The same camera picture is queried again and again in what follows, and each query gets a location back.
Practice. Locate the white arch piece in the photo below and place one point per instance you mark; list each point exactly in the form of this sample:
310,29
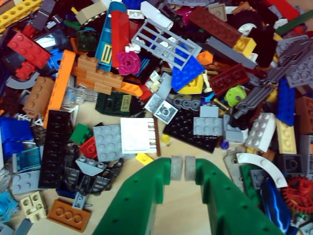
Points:
271,169

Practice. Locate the tan slope brick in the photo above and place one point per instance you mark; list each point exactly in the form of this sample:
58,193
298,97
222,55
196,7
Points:
91,12

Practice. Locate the grey long technic piece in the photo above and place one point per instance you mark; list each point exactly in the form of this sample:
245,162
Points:
259,94

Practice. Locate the yellow square brick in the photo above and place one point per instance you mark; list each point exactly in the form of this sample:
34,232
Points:
244,46

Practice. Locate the white square tile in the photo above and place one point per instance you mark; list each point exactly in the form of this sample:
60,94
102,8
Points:
137,135

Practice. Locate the tan double stud piece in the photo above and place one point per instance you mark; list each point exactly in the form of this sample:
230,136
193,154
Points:
33,206

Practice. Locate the red slope piece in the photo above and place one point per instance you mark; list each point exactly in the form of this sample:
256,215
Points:
120,39

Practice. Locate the red gear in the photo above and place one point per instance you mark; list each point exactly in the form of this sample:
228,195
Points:
300,193

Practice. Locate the grey two-by-two plate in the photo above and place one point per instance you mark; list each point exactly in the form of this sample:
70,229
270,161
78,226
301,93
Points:
25,182

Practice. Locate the dark grey square plate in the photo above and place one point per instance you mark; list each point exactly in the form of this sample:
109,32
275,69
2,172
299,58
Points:
292,164

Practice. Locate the long green plate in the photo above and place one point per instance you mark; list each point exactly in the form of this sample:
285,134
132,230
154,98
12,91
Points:
296,22

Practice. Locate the blue wedge plate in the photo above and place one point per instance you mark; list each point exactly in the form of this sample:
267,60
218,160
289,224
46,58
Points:
185,73

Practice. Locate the grey two-by-three plate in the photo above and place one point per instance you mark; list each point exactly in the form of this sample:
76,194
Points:
207,126

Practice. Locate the shiny blue curved piece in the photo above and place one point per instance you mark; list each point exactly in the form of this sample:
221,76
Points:
14,133

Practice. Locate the small green brick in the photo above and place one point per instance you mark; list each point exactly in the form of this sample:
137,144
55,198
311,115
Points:
80,133

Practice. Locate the blue black wave piece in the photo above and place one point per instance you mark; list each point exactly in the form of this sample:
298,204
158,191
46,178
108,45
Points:
275,208

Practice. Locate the nougat brown brick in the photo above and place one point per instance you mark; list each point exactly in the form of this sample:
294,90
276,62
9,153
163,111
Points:
39,96

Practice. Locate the light grey square plate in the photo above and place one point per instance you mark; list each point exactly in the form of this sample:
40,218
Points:
107,142

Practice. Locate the light grey small brick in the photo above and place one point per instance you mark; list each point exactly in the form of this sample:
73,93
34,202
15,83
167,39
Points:
234,131

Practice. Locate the small yellow plate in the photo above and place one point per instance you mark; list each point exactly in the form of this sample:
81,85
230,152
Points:
144,158

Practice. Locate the dark green brick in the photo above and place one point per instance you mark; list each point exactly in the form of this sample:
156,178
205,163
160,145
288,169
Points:
112,104

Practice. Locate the long black plate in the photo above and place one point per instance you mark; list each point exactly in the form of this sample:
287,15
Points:
55,147

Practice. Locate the yellow technic beam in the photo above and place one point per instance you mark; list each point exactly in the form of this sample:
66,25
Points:
19,12

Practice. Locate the pink flower piece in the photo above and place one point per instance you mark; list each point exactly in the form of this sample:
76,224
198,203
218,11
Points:
128,63

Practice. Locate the long reddish-brown brick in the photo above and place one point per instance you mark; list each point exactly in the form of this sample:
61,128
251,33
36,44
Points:
212,24

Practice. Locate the long orange plate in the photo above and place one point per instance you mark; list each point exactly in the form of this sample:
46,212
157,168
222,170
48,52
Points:
61,83

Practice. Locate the lime round piece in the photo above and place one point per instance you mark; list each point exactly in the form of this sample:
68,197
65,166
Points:
234,96

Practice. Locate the dark red two-by-four brick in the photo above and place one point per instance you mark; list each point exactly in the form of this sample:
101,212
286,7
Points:
228,79

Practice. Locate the teal curved piece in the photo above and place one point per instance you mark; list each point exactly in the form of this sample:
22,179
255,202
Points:
105,46

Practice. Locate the blue narrow plate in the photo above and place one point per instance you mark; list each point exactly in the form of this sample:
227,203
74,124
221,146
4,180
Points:
286,102

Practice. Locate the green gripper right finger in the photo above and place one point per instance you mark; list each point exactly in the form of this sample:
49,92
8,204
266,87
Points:
232,208

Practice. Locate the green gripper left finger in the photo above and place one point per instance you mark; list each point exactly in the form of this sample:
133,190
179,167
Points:
139,200

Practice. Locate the dark grey long plate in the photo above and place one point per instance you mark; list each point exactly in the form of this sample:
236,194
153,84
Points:
230,52

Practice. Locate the black grey mech piece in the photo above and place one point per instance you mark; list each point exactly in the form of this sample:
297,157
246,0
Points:
93,182

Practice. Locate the tan narrow plate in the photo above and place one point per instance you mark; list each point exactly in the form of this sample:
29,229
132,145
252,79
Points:
286,138

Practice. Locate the grey lattice window piece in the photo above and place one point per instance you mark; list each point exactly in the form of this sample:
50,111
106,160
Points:
168,30

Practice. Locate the white brick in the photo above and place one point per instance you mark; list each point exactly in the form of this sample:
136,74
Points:
260,132

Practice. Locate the large black studded plate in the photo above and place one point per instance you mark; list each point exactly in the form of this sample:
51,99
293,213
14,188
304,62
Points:
181,129

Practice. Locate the orange brick-pattern piece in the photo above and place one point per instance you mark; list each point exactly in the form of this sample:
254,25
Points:
97,78

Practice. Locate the orange-brown plate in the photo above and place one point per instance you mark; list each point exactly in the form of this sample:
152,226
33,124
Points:
69,215

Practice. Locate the white curved slope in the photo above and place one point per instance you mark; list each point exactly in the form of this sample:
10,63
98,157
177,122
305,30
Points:
156,14

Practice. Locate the small red plate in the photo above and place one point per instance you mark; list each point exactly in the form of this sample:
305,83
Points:
88,148

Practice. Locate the transparent light blue panel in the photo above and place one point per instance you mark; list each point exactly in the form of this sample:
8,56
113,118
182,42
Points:
28,159

